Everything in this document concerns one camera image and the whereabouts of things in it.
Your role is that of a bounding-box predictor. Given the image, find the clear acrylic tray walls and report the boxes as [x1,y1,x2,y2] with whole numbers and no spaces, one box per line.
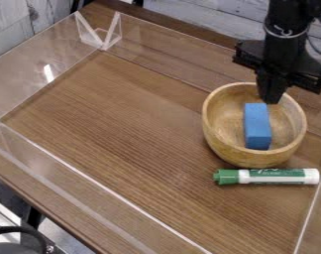
[0,7,321,254]

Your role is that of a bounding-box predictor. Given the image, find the green and white marker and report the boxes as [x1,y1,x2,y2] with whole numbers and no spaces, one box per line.
[213,169,321,186]

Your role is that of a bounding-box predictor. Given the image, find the blue rectangular block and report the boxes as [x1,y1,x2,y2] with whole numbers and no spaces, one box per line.
[244,103,272,150]

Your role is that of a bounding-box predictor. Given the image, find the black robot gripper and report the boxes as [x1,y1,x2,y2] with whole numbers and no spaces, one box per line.
[235,36,321,104]

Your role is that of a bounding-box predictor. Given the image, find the black cable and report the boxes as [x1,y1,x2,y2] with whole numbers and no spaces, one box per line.
[0,225,50,254]

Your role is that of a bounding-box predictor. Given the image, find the black metal stand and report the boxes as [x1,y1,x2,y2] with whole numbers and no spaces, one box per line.
[18,204,58,254]

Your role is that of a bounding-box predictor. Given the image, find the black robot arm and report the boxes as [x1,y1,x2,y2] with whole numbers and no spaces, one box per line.
[235,0,321,104]

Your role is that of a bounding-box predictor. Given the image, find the light wooden bowl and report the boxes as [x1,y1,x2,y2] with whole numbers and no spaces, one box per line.
[202,82,308,168]

